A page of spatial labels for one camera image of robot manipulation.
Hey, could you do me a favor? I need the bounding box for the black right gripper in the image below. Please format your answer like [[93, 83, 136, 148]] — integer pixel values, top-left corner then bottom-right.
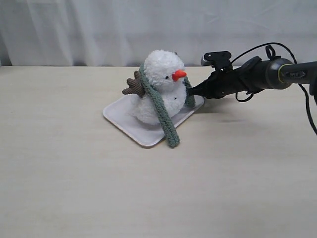
[[188, 56, 263, 99]]

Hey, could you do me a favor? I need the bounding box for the white plush snowman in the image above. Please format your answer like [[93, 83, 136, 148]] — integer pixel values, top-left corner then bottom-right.
[[122, 50, 187, 125]]

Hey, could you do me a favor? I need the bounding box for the green knitted scarf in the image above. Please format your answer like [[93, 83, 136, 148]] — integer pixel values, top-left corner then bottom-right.
[[138, 64, 196, 148]]

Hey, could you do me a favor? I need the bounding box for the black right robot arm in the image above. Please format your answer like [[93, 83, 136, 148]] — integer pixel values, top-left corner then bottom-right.
[[189, 57, 317, 99]]

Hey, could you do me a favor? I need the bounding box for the white rectangular plastic tray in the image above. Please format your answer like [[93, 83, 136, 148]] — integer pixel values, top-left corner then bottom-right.
[[103, 96, 204, 148]]

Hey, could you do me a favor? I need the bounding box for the white curtain backdrop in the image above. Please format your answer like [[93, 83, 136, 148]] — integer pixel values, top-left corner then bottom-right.
[[0, 0, 317, 66]]

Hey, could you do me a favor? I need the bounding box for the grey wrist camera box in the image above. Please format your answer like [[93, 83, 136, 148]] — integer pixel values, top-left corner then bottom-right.
[[201, 51, 233, 71]]

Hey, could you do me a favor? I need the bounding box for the black camera cable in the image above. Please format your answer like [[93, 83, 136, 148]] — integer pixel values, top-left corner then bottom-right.
[[231, 42, 317, 136]]

